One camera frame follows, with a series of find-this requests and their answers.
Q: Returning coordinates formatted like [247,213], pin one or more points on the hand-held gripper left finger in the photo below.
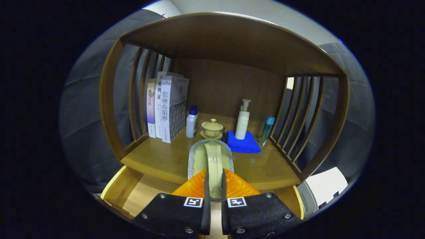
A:
[206,215]

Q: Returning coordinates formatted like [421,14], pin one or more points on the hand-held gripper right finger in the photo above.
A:
[224,215]

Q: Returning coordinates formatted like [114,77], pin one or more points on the green brush grey base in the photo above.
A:
[214,159]

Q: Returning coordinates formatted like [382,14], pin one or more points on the brown wooden drawer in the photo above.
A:
[146,196]

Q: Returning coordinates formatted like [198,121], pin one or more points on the wooden countertop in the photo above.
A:
[159,159]

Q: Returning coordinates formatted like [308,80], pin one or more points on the brown wooden cabinet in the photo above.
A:
[215,39]

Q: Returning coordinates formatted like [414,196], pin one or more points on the blue folded cloth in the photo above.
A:
[244,146]

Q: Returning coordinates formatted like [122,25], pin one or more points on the yellow lidded tea cup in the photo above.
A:
[212,126]

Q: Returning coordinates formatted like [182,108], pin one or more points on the white bottle blue cap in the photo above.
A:
[191,124]

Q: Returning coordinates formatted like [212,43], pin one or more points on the white pump bottle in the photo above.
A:
[242,122]

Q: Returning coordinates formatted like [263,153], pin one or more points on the clear bottle teal cap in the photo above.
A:
[266,129]

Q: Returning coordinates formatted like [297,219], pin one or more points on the white grey machine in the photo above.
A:
[323,184]

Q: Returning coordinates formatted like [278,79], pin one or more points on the pink purple book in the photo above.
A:
[151,109]

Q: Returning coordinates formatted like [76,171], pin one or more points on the tall white book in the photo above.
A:
[158,99]

